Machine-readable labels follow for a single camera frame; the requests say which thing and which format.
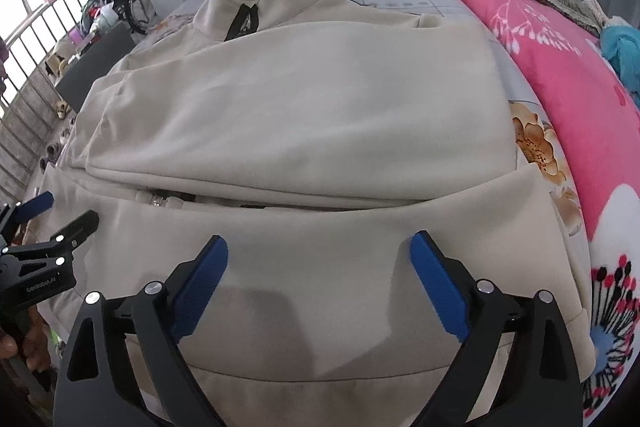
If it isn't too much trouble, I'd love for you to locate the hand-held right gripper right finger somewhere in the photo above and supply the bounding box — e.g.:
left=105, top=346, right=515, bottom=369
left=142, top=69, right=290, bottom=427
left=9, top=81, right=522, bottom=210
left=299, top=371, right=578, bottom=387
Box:
left=409, top=230, right=584, bottom=427

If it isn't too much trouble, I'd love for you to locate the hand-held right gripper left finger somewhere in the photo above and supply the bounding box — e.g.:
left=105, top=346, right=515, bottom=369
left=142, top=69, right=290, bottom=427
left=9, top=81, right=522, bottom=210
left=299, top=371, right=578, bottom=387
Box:
left=52, top=235, right=230, bottom=427

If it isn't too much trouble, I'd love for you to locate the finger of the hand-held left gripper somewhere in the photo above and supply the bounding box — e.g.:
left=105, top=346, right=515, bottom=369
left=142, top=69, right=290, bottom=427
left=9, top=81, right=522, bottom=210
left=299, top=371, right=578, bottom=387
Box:
left=0, top=210, right=100, bottom=266
left=0, top=190, right=55, bottom=241

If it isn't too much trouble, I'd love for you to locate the cream zip jacket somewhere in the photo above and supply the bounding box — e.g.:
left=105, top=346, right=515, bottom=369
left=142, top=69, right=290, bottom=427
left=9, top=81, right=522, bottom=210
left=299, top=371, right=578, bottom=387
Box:
left=37, top=0, right=597, bottom=427

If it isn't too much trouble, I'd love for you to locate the pile of clothes and bags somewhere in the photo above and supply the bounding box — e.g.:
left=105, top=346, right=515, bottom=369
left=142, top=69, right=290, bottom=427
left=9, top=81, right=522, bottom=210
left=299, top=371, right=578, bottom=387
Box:
left=79, top=0, right=148, bottom=38

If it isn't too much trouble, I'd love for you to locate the person's left hand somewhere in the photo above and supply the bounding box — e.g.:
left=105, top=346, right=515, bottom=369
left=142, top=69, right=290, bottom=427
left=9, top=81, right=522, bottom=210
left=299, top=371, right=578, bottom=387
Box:
left=19, top=308, right=52, bottom=372

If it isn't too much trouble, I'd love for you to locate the grey board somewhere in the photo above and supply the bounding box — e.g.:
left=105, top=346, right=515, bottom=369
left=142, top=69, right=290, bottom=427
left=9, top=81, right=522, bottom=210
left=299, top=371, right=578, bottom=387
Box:
left=54, top=21, right=137, bottom=114

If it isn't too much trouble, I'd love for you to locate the metal railing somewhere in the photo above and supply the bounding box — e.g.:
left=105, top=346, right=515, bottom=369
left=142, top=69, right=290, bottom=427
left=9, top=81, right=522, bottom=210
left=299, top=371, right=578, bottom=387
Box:
left=0, top=0, right=103, bottom=210

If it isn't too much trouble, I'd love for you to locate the pink floral blanket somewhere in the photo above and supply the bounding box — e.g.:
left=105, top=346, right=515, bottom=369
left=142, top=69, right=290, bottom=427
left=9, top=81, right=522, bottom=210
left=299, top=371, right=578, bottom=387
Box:
left=421, top=0, right=640, bottom=418

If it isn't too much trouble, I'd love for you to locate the teal crumpled cloth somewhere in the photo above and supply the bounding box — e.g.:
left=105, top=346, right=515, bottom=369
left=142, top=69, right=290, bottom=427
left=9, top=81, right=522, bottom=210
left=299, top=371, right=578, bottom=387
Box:
left=599, top=25, right=640, bottom=104

